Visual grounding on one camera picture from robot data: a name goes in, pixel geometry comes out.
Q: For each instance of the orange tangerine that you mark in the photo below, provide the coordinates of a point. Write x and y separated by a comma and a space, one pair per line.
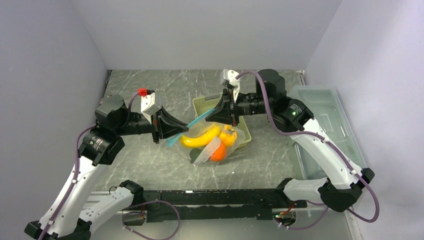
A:
219, 154

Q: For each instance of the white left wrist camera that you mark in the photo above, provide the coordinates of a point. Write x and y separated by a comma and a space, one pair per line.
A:
150, 104

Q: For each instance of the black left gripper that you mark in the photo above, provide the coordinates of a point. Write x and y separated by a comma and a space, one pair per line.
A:
165, 125

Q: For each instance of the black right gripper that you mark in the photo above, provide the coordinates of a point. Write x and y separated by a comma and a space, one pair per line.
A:
225, 112

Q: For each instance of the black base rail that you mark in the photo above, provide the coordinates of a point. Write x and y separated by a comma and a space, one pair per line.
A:
214, 204

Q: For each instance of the clear plastic lidded container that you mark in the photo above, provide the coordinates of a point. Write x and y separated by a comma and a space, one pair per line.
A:
327, 108

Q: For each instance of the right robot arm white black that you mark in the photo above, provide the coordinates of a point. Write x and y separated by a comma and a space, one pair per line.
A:
344, 181

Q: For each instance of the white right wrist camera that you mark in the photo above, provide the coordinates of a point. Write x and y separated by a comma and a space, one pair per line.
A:
228, 79

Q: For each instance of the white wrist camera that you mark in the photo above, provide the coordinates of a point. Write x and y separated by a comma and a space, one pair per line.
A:
150, 104
228, 79

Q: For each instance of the clear zip bag blue zipper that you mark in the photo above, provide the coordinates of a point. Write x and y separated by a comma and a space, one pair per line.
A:
196, 128

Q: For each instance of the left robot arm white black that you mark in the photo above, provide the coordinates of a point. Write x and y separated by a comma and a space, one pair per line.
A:
96, 149

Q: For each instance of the pale yellow plastic basket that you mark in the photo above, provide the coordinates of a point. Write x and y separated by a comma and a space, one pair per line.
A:
202, 104

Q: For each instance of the yellow banana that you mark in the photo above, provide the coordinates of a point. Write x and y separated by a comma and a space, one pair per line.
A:
202, 140

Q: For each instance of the aluminium frame rail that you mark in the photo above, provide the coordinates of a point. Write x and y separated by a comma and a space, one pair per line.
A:
99, 198

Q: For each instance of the yellow bell pepper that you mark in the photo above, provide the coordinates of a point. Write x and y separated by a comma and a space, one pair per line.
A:
228, 136

